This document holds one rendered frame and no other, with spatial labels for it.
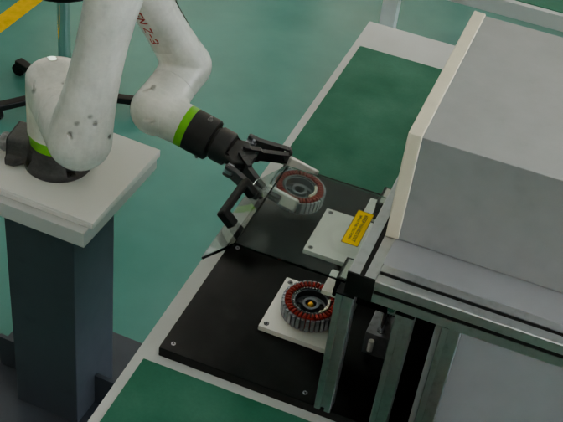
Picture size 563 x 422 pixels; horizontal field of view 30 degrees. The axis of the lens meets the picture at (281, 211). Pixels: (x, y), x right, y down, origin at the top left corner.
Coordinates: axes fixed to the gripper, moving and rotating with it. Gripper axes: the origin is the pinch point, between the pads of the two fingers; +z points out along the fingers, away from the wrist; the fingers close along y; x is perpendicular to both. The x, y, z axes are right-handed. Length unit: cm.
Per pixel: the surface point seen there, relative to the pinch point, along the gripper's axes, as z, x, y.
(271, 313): 8.3, -4.6, 31.2
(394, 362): 31, 17, 47
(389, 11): -10, -28, -133
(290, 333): 13.3, -3.5, 34.4
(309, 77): -31, -94, -173
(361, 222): 15.1, 26.0, 31.2
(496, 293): 38, 37, 43
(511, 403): 50, 22, 48
